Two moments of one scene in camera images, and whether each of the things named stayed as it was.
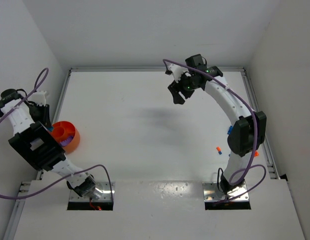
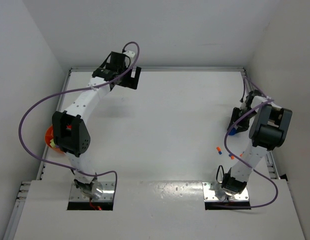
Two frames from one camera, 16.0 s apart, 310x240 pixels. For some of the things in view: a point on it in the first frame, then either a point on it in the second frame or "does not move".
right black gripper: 177,88 → 238,120
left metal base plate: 104,187 does not move
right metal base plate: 211,192 does not move
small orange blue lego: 219,150 does not move
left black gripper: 45,115 → 132,78
